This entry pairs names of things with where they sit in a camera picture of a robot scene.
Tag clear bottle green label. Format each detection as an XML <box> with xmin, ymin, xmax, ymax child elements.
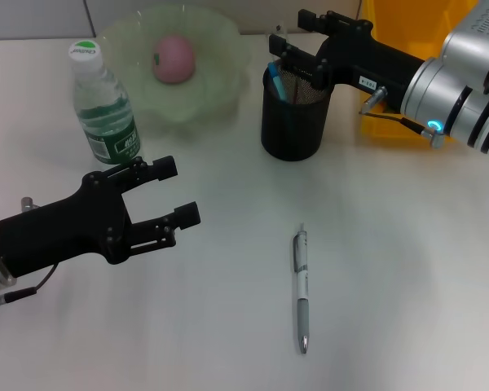
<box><xmin>68</xmin><ymin>39</ymin><xmax>143</xmax><ymax>166</ymax></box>

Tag green glass fruit plate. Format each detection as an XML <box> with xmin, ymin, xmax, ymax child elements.
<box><xmin>93</xmin><ymin>4</ymin><xmax>253</xmax><ymax>125</ymax></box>

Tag pink toy peach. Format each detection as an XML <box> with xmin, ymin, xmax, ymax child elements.
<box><xmin>151</xmin><ymin>34</ymin><xmax>197</xmax><ymax>85</ymax></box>

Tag white grey ballpoint pen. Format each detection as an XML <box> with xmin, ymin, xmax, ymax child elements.
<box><xmin>293</xmin><ymin>222</ymin><xmax>311</xmax><ymax>355</ymax></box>

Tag transparent plastic ruler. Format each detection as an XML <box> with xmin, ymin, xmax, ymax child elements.
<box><xmin>267</xmin><ymin>22</ymin><xmax>311</xmax><ymax>103</ymax></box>

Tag right gripper connector cable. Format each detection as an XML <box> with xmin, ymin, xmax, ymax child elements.
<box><xmin>358</xmin><ymin>86</ymin><xmax>448</xmax><ymax>150</ymax></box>

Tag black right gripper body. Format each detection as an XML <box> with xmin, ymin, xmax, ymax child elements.
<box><xmin>315</xmin><ymin>21</ymin><xmax>425</xmax><ymax>112</ymax></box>

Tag black mesh pen cup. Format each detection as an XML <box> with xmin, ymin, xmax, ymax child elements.
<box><xmin>260</xmin><ymin>60</ymin><xmax>332</xmax><ymax>162</ymax></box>

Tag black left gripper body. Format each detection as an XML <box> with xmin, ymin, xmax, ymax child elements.
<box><xmin>0</xmin><ymin>170</ymin><xmax>133</xmax><ymax>279</ymax></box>

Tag left gripper connector cable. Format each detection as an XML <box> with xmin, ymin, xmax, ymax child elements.
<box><xmin>0</xmin><ymin>263</ymin><xmax>61</xmax><ymax>315</ymax></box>

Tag yellow plastic storage bin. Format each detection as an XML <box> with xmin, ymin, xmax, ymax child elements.
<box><xmin>358</xmin><ymin>0</ymin><xmax>480</xmax><ymax>139</ymax></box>

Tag gripper connector cable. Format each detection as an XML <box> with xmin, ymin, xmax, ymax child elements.
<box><xmin>0</xmin><ymin>263</ymin><xmax>61</xmax><ymax>315</ymax></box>
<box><xmin>358</xmin><ymin>86</ymin><xmax>448</xmax><ymax>150</ymax></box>

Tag blue scissors with sheath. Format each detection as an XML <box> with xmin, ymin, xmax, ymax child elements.
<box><xmin>267</xmin><ymin>60</ymin><xmax>289</xmax><ymax>103</ymax></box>

